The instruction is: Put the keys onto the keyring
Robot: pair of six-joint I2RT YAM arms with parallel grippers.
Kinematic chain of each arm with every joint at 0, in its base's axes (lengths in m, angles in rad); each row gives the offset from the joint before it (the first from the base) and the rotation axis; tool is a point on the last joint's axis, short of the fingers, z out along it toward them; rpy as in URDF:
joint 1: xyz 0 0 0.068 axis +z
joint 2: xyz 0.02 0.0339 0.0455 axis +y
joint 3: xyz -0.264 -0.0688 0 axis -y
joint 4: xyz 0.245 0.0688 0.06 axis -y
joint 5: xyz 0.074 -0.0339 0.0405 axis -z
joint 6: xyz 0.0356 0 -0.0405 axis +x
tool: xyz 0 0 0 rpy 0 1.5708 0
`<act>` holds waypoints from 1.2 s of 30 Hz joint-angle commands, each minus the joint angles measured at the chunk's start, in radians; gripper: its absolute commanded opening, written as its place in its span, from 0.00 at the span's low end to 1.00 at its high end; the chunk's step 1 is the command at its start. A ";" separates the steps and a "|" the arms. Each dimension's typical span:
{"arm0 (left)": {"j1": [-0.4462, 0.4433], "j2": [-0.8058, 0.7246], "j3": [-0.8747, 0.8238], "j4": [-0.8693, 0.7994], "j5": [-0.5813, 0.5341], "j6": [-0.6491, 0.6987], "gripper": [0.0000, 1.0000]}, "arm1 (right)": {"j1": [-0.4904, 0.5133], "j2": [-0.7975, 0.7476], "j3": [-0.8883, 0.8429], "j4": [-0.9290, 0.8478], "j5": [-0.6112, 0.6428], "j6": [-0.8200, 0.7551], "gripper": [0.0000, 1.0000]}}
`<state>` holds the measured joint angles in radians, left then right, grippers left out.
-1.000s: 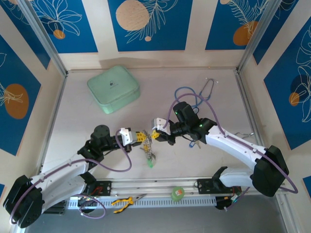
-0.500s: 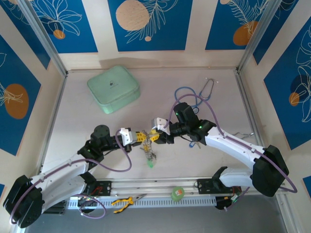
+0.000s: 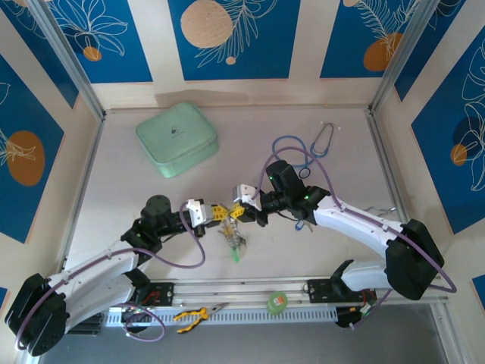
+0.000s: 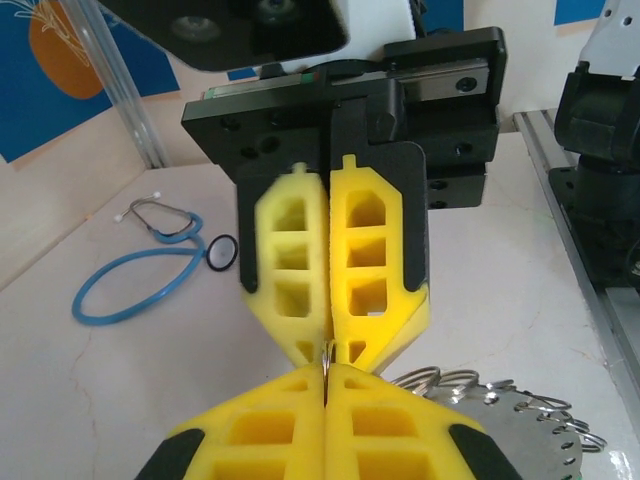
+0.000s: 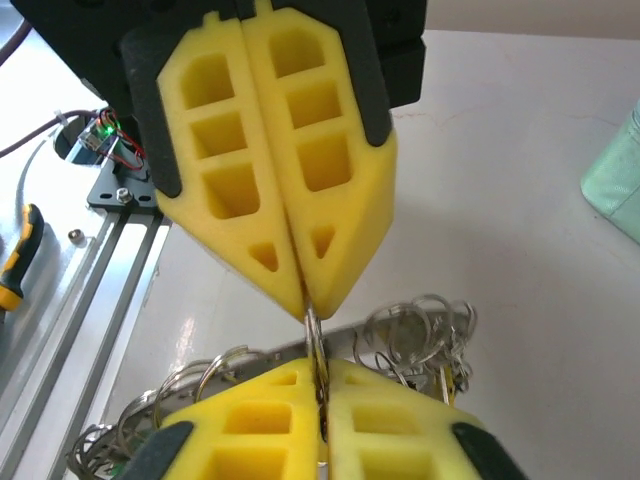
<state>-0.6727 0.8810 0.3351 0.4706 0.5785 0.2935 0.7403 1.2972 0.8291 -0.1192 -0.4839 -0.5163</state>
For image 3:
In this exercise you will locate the green key tag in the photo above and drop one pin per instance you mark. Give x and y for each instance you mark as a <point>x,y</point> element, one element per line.
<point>235,256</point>

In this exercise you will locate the blue key tag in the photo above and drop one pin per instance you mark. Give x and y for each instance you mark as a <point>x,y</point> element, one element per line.
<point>299,225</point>

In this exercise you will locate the aluminium table edge rail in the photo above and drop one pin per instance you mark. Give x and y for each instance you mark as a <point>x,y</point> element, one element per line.
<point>81,189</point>
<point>386,163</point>

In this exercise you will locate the green tape roll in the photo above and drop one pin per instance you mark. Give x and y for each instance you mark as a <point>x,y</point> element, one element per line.
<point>276,303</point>

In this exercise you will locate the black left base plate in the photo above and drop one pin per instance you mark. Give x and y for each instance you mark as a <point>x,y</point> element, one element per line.
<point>163,292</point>

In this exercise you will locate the aluminium frame post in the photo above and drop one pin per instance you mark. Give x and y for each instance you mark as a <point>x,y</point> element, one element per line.
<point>401,53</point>
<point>64,57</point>

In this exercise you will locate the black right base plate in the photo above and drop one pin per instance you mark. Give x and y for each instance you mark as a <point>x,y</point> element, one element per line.
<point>318,290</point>

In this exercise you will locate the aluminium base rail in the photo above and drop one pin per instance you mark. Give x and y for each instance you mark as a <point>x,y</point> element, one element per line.
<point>235,290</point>

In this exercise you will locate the bunch of keys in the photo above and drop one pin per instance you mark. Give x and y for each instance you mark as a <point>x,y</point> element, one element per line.
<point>232,235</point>

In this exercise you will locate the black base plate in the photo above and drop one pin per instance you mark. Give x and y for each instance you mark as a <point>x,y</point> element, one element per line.
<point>163,292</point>
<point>318,290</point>

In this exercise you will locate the blue stethoscope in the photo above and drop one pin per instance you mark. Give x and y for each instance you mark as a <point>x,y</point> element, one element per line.
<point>305,173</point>

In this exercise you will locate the mint green zip case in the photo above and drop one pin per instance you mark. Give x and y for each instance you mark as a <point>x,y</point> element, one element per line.
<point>174,136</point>

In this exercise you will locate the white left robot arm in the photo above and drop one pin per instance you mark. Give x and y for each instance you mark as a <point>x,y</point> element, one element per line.
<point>94,265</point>

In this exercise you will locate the yellow black pliers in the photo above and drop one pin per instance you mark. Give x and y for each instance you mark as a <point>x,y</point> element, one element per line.
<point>191,314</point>

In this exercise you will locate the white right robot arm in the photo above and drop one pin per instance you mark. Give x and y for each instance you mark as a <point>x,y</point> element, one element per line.
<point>352,223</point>

